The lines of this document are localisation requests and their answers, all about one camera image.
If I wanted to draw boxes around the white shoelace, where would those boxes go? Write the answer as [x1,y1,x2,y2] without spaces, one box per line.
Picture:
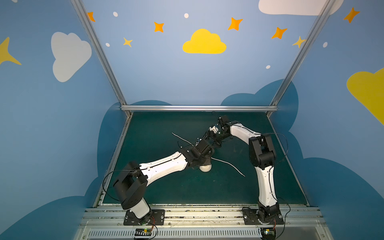
[171,132,246,178]

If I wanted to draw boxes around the white sneaker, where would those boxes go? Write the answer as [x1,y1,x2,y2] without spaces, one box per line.
[199,165,212,173]

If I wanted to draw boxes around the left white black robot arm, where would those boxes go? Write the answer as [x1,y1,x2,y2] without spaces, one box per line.
[113,140,214,223]

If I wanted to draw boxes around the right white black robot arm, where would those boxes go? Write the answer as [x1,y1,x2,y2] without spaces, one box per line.
[205,116,284,225]

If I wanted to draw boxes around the rear aluminium crossbar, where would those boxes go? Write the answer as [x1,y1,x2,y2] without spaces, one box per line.
[121,105,278,112]

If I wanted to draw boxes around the left small circuit board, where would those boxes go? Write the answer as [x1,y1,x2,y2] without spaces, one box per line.
[133,228,153,240]

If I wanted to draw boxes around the small circuit board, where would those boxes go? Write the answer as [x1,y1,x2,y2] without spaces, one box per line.
[261,228,277,240]
[133,228,153,240]

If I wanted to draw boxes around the right small circuit board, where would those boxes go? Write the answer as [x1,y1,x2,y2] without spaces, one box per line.
[261,228,277,240]

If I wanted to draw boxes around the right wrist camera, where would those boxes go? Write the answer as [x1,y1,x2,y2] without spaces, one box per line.
[209,126,219,134]

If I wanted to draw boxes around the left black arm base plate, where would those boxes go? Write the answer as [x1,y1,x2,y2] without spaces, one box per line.
[123,210,165,226]

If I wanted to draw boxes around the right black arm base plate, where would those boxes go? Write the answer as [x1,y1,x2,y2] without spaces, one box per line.
[242,207,284,225]

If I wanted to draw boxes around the aluminium rail base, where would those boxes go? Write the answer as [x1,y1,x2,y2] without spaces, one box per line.
[74,205,333,240]

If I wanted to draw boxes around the left aluminium frame post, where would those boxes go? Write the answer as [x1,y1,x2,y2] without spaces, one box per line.
[71,0,127,106]

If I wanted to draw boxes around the aluminium frame post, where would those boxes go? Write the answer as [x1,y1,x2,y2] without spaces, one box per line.
[71,0,127,106]
[266,0,336,118]

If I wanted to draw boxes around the right aluminium frame post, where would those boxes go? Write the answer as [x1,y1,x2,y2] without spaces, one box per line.
[266,0,336,118]

